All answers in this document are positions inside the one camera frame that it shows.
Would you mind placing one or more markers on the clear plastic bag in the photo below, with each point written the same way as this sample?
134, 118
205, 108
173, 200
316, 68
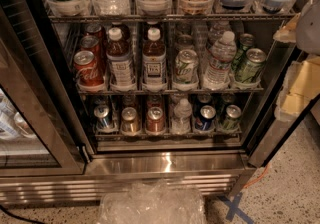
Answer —
158, 203

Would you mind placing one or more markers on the green soda can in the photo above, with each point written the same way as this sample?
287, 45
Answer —
250, 66
246, 41

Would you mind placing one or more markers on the open steel fridge door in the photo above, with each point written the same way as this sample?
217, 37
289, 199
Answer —
276, 131

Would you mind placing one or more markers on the front red coke can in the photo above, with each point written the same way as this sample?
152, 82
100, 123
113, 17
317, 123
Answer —
87, 69

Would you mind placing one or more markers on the tea bottle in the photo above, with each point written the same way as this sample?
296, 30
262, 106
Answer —
154, 58
120, 59

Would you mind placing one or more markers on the water bottle bottom shelf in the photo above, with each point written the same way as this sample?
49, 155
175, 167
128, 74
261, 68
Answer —
181, 117

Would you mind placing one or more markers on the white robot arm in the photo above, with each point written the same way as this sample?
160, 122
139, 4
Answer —
308, 28

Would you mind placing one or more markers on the right tea bottle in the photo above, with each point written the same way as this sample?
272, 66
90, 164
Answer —
154, 58

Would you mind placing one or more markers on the pepsi can bottom shelf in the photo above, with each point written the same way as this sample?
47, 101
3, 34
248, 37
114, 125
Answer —
205, 118

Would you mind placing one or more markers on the rear green soda can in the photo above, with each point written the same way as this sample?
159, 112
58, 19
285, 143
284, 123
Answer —
246, 41

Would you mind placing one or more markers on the green can bottom shelf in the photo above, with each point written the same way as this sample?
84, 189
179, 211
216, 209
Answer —
231, 118

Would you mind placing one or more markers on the red coke can bottom shelf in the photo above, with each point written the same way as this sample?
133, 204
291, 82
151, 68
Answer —
155, 120

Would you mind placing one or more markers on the left glass fridge door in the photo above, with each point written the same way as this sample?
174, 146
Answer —
34, 139

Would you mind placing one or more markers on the water bottle middle shelf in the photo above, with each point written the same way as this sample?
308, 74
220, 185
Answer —
221, 55

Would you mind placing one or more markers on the left tea bottle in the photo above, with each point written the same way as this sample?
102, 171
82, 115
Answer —
120, 59

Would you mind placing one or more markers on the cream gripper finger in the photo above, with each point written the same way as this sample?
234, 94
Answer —
287, 33
300, 86

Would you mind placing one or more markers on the blue tape cross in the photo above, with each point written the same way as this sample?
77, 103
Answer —
234, 210

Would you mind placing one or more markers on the gold can bottom shelf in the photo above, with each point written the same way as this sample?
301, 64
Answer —
129, 120

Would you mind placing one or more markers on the white diet soda can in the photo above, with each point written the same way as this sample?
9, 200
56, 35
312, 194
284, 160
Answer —
186, 64

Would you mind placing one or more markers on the front green soda can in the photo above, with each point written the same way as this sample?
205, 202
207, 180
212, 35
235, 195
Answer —
250, 66

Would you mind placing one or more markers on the blue can bottom left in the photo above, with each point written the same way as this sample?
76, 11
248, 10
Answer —
104, 116

